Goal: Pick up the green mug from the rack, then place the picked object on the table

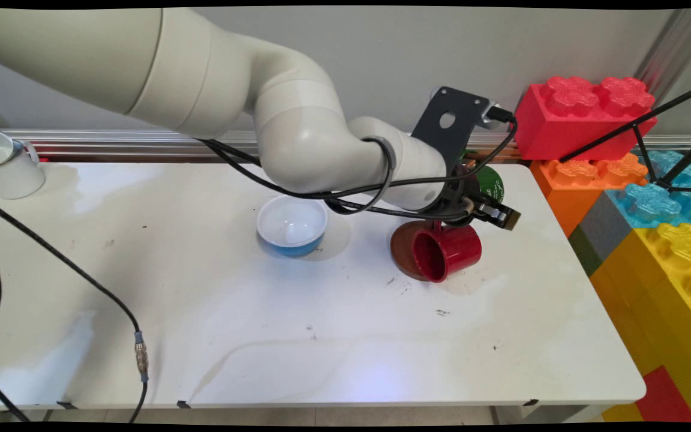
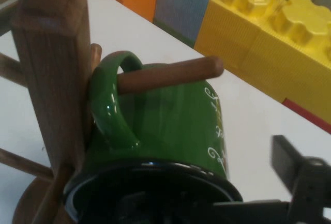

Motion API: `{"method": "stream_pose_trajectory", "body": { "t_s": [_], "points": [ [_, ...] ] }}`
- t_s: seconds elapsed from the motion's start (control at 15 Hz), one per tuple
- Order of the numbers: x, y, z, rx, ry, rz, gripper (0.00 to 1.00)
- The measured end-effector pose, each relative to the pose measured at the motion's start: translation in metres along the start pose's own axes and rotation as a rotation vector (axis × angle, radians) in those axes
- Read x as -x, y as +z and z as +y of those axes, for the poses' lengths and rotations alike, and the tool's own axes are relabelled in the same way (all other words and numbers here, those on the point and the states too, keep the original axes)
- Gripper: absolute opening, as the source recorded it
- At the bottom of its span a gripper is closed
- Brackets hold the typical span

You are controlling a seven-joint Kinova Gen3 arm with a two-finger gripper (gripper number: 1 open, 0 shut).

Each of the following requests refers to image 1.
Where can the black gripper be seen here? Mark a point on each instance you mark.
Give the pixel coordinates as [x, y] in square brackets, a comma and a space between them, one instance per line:
[462, 192]

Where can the green enamel mug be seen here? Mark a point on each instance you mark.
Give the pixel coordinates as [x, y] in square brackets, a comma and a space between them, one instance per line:
[492, 183]

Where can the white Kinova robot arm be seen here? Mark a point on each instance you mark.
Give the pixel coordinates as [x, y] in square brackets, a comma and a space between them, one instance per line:
[213, 78]

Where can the red enamel mug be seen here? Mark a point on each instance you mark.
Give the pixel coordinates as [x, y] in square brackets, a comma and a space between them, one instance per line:
[448, 251]

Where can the giant orange toy brick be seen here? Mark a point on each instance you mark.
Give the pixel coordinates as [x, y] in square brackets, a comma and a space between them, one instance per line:
[573, 186]

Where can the giant dark green toy brick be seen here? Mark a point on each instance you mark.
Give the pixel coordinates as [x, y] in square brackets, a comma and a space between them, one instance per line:
[584, 255]

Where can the giant grey toy brick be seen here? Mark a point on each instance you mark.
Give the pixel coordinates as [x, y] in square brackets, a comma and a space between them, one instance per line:
[606, 225]

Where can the brown wooden mug tree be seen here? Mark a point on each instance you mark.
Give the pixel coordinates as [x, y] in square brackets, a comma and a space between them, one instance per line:
[401, 249]

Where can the giant red toy brick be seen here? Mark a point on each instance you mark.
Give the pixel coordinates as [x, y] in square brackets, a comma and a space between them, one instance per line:
[573, 120]

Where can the giant light blue toy brick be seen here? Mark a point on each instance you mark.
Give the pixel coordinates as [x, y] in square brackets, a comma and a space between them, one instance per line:
[651, 204]

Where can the black tripod legs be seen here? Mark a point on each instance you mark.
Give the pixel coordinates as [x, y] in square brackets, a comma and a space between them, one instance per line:
[639, 125]

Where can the giant yellow toy brick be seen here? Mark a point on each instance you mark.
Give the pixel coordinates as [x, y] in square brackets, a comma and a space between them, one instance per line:
[657, 288]

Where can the blue bowl white inside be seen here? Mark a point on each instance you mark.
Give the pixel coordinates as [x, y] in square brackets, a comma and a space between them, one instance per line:
[291, 225]

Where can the flat red toy brick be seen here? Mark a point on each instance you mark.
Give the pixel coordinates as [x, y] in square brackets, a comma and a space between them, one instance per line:
[663, 396]

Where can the white ceramic mug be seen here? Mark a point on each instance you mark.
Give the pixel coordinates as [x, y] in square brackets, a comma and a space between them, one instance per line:
[9, 171]

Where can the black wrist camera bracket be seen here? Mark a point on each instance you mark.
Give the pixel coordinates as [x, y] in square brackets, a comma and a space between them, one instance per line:
[450, 123]

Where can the slanted aluminium post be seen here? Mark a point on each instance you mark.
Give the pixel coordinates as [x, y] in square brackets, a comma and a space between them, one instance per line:
[672, 54]

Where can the horizontal aluminium rail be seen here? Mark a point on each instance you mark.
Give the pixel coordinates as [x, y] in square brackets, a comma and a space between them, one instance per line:
[141, 144]

